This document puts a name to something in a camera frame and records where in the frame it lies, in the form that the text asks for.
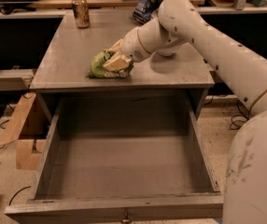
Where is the open grey top drawer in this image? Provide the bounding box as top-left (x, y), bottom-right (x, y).
top-left (6, 91), bottom-right (223, 224)

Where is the drawer knob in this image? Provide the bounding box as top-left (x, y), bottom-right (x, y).
top-left (121, 215), bottom-right (132, 224)

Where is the green jalapeno chip bag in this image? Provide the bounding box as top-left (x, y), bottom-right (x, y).
top-left (86, 51), bottom-right (134, 78)

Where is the grey wooden cabinet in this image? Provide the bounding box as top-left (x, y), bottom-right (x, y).
top-left (31, 10), bottom-right (213, 123)

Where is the blue chip bag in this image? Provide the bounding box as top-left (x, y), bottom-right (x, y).
top-left (133, 0), bottom-right (163, 24)

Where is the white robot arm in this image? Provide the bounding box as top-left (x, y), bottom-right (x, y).
top-left (113, 0), bottom-right (267, 224)

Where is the gold soda can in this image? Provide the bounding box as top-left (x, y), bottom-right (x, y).
top-left (72, 0), bottom-right (90, 29)

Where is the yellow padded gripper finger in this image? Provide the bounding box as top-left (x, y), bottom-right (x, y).
top-left (103, 51), bottom-right (132, 72)
top-left (105, 39), bottom-right (122, 52)

